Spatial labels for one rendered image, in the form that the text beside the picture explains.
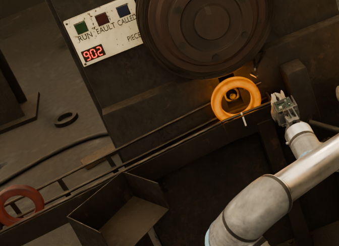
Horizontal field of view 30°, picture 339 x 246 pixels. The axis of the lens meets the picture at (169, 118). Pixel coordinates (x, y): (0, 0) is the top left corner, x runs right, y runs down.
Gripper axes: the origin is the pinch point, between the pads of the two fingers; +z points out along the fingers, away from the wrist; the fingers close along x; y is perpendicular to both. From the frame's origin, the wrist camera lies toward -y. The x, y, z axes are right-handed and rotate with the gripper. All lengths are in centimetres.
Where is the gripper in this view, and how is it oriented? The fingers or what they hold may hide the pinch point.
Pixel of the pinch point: (276, 97)
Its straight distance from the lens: 227.7
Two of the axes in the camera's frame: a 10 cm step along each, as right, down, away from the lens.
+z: -2.4, -6.6, 7.1
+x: -9.3, 3.7, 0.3
